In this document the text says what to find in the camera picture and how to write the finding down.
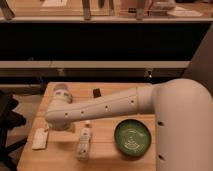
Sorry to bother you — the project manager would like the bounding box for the white rectangular sponge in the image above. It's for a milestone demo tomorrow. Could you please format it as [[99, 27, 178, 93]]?
[[32, 128, 48, 150]]

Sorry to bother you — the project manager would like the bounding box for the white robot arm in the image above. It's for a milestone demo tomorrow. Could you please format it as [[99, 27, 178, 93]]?
[[45, 79, 213, 171]]

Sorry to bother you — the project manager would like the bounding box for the green ceramic bowl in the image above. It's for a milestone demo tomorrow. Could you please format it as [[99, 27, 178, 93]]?
[[114, 119, 152, 158]]

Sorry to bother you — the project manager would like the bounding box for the black rectangular block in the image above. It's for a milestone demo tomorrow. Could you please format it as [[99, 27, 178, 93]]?
[[93, 88, 101, 98]]

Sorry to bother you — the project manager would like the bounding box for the white paper cup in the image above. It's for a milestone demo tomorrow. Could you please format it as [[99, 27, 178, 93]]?
[[53, 83, 68, 91]]

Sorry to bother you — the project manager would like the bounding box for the white squeeze bottle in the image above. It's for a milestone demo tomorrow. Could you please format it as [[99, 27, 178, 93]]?
[[76, 120, 92, 161]]

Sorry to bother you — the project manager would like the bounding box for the dark cabinet right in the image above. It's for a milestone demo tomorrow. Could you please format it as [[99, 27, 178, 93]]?
[[183, 24, 213, 91]]

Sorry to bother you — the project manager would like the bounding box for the black office chair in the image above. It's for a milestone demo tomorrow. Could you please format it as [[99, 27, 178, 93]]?
[[0, 90, 27, 171]]

